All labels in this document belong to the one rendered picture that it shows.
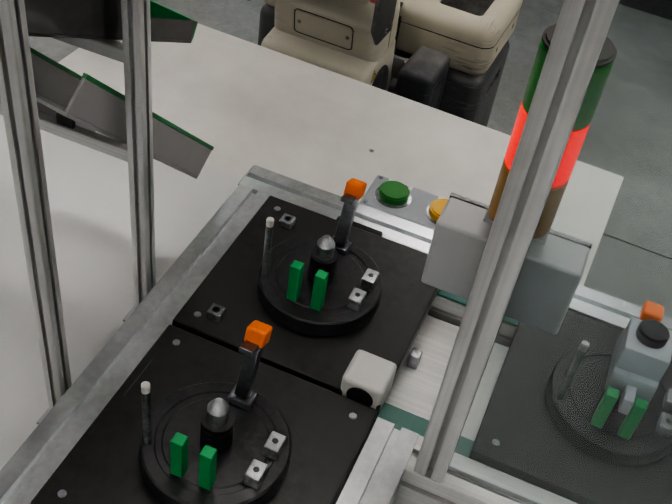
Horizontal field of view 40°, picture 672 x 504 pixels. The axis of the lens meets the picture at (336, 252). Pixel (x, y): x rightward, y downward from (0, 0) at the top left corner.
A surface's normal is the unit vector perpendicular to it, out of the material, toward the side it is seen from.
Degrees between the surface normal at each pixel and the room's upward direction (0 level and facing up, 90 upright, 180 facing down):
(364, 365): 0
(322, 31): 98
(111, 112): 90
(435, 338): 0
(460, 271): 90
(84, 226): 0
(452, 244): 90
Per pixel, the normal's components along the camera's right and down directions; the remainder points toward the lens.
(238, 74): 0.12, -0.72
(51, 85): 0.84, 0.44
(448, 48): -0.42, 0.58
